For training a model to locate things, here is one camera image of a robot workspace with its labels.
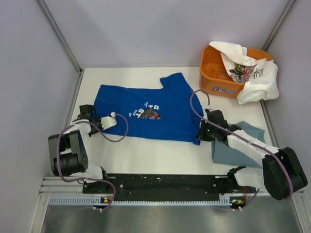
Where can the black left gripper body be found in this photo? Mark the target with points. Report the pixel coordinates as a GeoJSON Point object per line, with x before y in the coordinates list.
{"type": "Point", "coordinates": [97, 123]}

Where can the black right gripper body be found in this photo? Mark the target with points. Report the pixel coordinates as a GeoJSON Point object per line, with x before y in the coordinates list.
{"type": "Point", "coordinates": [207, 132]}

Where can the blue printed t shirt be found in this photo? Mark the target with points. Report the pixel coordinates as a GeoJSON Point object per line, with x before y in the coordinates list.
{"type": "Point", "coordinates": [169, 113]}

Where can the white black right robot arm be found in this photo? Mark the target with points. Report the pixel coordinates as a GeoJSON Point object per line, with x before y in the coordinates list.
{"type": "Point", "coordinates": [262, 166]}

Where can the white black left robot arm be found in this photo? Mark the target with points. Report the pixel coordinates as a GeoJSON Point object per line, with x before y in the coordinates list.
{"type": "Point", "coordinates": [70, 150]}

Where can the folded grey blue t shirt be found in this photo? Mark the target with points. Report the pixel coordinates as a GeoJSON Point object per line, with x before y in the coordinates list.
{"type": "Point", "coordinates": [222, 154]}

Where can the orange plastic basket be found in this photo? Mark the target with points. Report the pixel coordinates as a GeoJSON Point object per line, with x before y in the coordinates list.
{"type": "Point", "coordinates": [214, 78]}

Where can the white floral t shirt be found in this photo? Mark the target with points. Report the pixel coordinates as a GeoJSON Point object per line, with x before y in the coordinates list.
{"type": "Point", "coordinates": [257, 75]}

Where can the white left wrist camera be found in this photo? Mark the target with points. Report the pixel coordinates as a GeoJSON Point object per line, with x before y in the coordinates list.
{"type": "Point", "coordinates": [108, 121]}

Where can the aluminium frame rail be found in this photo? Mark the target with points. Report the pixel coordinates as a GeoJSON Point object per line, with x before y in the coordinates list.
{"type": "Point", "coordinates": [55, 185]}

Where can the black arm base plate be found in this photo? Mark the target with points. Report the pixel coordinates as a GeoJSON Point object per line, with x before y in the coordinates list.
{"type": "Point", "coordinates": [175, 187]}

